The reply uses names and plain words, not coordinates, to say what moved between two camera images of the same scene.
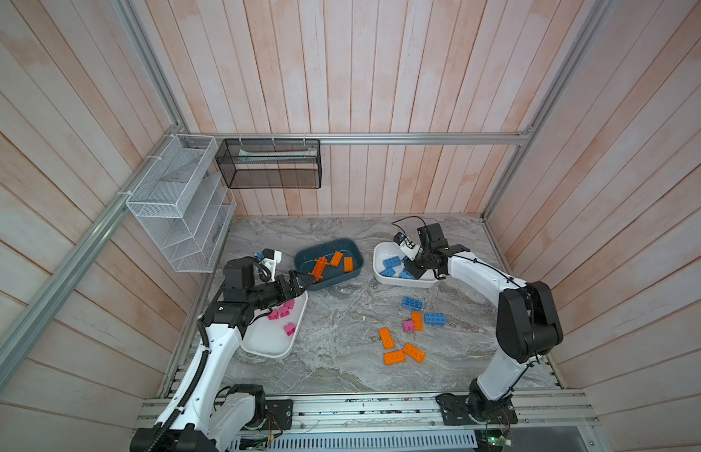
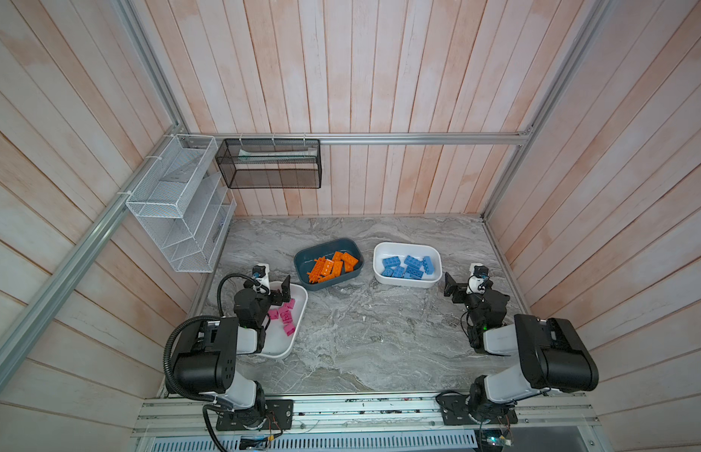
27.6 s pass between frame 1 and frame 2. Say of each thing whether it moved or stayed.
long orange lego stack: stayed
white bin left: stayed
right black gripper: moved
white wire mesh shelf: stayed
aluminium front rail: stayed
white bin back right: stayed
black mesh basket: stayed
